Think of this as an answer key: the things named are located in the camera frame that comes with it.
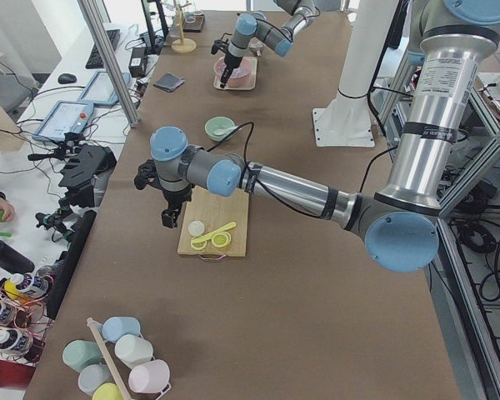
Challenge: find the copper wire bottle basket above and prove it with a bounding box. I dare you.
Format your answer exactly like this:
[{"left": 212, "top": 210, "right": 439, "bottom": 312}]
[{"left": 0, "top": 273, "right": 53, "bottom": 365}]

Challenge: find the wooden mug tree stand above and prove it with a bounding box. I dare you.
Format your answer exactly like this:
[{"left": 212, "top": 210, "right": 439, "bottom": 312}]
[{"left": 171, "top": 1, "right": 196, "bottom": 53}]

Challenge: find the lemon slice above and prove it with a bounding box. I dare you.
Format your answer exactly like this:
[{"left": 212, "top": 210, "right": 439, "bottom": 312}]
[
  {"left": 211, "top": 231, "right": 232, "bottom": 248},
  {"left": 190, "top": 239, "right": 208, "bottom": 251}
]

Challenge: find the black computer mouse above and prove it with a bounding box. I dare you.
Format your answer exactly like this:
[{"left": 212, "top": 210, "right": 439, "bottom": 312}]
[{"left": 57, "top": 73, "right": 77, "bottom": 84}]

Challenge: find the grey folded cloth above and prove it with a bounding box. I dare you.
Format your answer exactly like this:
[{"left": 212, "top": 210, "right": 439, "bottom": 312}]
[{"left": 153, "top": 72, "right": 185, "bottom": 93}]

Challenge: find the yellow plastic knife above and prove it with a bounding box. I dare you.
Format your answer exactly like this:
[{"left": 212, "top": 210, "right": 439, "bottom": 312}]
[{"left": 191, "top": 222, "right": 237, "bottom": 244}]

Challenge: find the black keyboard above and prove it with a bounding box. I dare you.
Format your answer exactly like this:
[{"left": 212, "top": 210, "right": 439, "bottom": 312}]
[{"left": 84, "top": 28, "right": 122, "bottom": 70}]

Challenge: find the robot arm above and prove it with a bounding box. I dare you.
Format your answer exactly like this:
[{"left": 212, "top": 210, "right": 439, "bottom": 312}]
[
  {"left": 150, "top": 1, "right": 500, "bottom": 273},
  {"left": 211, "top": 0, "right": 320, "bottom": 88}
]

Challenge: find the white ceramic spoon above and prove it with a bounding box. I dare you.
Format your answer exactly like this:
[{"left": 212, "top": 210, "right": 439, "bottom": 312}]
[{"left": 212, "top": 126, "right": 238, "bottom": 137}]

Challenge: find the white plastic cup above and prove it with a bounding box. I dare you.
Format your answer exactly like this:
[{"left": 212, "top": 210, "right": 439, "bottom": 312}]
[{"left": 114, "top": 334, "right": 153, "bottom": 369}]

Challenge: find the blue teach pendant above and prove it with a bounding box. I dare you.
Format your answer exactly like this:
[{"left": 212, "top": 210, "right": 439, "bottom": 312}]
[
  {"left": 77, "top": 71, "right": 118, "bottom": 107},
  {"left": 32, "top": 101, "right": 94, "bottom": 142}
]

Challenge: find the green plastic cup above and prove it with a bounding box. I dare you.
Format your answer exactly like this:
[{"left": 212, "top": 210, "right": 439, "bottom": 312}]
[{"left": 62, "top": 340, "right": 103, "bottom": 373}]

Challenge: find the yellow plastic cup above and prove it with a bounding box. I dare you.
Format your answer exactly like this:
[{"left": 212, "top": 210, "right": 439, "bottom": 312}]
[{"left": 92, "top": 382, "right": 123, "bottom": 400}]

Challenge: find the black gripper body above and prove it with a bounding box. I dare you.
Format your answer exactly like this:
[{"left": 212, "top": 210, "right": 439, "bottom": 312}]
[
  {"left": 162, "top": 187, "right": 192, "bottom": 213},
  {"left": 224, "top": 52, "right": 240, "bottom": 71}
]

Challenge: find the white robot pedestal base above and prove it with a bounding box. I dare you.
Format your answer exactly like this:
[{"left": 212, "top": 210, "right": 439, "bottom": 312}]
[{"left": 312, "top": 0, "right": 400, "bottom": 148}]

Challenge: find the grey plastic cup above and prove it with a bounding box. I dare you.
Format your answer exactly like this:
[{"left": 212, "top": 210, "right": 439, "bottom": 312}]
[{"left": 77, "top": 363, "right": 113, "bottom": 396}]

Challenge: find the blue plastic cup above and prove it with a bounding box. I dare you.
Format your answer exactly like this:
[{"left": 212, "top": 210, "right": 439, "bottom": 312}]
[{"left": 102, "top": 316, "right": 141, "bottom": 343}]

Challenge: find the light green ceramic bowl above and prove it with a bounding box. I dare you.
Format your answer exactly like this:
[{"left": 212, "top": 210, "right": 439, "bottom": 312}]
[{"left": 204, "top": 116, "right": 236, "bottom": 143}]

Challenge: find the black thermos bottle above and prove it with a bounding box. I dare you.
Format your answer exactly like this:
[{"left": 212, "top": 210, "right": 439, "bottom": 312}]
[{"left": 0, "top": 240, "right": 35, "bottom": 274}]

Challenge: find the pink bowl of ice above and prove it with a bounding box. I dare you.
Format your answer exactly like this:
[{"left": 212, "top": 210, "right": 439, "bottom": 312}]
[{"left": 213, "top": 57, "right": 253, "bottom": 89}]

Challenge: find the aluminium frame post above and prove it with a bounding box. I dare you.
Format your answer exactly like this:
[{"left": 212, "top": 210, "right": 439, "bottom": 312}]
[{"left": 77, "top": 0, "right": 140, "bottom": 128}]

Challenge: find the pink plastic cup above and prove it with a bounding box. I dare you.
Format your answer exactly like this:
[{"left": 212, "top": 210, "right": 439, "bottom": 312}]
[{"left": 128, "top": 359, "right": 170, "bottom": 393}]

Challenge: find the beige plastic tray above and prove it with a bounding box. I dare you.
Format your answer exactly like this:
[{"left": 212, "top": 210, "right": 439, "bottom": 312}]
[{"left": 213, "top": 57, "right": 258, "bottom": 91}]

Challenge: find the metal ice scoop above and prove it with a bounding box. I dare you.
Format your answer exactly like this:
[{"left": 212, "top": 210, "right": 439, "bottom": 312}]
[{"left": 248, "top": 42, "right": 264, "bottom": 58}]

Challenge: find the bamboo cutting board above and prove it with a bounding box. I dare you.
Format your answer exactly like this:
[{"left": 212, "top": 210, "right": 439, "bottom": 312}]
[{"left": 177, "top": 186, "right": 249, "bottom": 258}]

